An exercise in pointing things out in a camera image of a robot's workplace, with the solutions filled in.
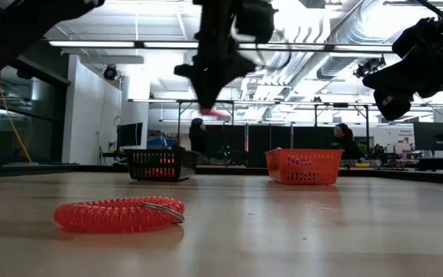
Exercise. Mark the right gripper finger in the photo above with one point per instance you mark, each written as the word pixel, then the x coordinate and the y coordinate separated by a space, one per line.
pixel 398 71
pixel 402 86

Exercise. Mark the silver ventilation duct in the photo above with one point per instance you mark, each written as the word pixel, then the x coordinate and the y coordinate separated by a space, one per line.
pixel 335 63

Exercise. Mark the white wall sign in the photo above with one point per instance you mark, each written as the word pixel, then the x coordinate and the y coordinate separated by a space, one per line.
pixel 405 132

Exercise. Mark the person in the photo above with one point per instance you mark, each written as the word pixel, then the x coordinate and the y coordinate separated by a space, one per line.
pixel 344 132
pixel 197 131

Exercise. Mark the black background rig frame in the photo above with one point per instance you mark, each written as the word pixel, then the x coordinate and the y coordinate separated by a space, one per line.
pixel 340 104

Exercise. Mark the black ceiling light cluster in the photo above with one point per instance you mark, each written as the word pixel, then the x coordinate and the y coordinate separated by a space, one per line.
pixel 364 68

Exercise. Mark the black computer monitor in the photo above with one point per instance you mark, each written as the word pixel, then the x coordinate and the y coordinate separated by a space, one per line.
pixel 437 136
pixel 129 134

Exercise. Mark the black plastic basket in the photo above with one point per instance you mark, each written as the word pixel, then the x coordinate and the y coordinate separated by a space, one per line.
pixel 140 151

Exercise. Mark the yellow and blue bottle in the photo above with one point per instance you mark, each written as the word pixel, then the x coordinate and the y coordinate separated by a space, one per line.
pixel 112 147

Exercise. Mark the black ceiling spotlight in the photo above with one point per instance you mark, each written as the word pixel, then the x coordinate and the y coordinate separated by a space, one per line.
pixel 110 73

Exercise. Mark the black background desk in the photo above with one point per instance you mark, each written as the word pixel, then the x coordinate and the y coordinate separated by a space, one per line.
pixel 437 163

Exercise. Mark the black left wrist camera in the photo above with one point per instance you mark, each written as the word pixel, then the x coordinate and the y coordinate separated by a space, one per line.
pixel 256 21

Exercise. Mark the black partition wall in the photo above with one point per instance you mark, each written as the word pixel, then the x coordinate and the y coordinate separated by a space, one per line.
pixel 260 142

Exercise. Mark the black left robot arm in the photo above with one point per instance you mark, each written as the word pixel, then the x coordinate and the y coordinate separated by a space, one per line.
pixel 21 31

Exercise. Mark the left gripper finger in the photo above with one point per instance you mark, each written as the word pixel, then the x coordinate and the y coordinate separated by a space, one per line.
pixel 204 92
pixel 218 88

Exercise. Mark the orange plastic basket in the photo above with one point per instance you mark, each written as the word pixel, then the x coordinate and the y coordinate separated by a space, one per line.
pixel 329 169

